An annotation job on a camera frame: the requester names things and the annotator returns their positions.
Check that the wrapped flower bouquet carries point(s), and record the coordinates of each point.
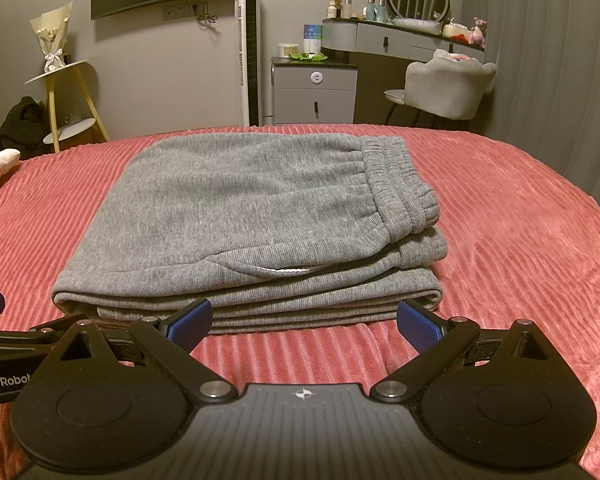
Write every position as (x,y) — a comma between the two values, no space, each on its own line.
(52,30)

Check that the blue and white box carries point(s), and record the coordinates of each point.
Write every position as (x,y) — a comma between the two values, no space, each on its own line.
(313,39)

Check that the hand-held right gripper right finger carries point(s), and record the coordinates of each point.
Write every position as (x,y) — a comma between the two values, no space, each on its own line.
(419,324)

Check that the yellow-legged side table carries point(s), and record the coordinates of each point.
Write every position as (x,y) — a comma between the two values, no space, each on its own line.
(75,67)

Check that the white and red container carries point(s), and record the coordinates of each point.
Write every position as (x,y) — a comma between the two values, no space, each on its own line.
(455,31)

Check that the grey pants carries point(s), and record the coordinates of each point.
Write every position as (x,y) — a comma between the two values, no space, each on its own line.
(230,210)

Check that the blue bottle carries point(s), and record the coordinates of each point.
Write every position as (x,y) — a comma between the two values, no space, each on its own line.
(369,10)
(381,10)

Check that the grey curtain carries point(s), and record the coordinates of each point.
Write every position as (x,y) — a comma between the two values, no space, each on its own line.
(555,60)

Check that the white wall outlet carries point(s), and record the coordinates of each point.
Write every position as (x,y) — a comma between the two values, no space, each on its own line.
(180,11)

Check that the grey shell-back chair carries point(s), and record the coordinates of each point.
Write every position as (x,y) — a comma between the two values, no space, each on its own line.
(450,90)

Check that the pink plush toy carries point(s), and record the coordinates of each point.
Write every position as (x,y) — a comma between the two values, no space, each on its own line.
(478,32)

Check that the grey vanity desk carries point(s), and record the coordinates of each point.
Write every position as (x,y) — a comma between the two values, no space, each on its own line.
(380,40)

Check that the dark clothing heap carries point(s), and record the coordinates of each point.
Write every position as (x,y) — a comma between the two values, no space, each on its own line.
(22,125)

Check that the white jar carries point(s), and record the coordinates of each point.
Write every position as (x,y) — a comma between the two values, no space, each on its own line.
(288,50)

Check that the white tower fan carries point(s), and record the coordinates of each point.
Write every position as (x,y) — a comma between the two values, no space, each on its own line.
(249,60)

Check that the white tissue pack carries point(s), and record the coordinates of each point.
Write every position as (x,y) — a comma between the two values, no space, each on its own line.
(417,23)

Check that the reed diffuser jar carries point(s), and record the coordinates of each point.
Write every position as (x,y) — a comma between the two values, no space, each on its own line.
(333,11)

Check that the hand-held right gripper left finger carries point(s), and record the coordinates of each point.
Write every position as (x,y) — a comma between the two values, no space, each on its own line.
(190,320)

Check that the grey nightstand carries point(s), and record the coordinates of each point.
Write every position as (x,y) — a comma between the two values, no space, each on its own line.
(315,95)

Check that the pale lotion bottle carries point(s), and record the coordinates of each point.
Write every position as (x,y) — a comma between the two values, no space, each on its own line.
(349,8)

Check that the pink ribbed blanket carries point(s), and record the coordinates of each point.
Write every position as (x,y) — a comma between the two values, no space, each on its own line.
(505,220)

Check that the green packet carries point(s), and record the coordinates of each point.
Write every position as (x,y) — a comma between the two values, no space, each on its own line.
(307,58)

